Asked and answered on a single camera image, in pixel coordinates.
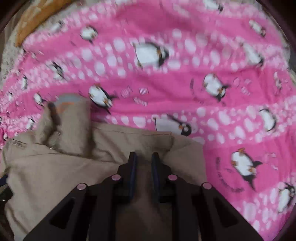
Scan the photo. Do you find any beige jacket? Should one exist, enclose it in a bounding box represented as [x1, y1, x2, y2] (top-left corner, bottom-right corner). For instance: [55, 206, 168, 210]
[1, 95, 207, 240]

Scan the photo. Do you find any pink penguin print quilt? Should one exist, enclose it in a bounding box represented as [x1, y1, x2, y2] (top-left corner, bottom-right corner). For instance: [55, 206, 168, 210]
[1, 1, 295, 240]

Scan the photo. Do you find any orange quilted cushion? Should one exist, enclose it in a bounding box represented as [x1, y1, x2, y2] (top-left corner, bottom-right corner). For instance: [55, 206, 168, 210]
[15, 0, 73, 47]

